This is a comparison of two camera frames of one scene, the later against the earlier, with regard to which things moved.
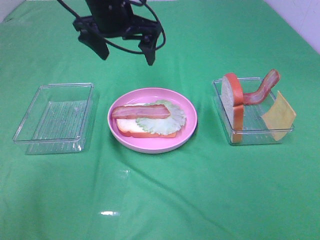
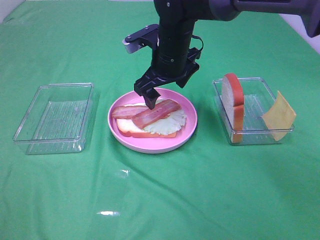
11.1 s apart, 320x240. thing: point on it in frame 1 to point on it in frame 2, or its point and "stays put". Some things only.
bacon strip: [139, 111] stays put
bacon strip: [269, 82] to [161, 109]
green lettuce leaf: [164, 126] stays put
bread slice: [130, 127] stays put
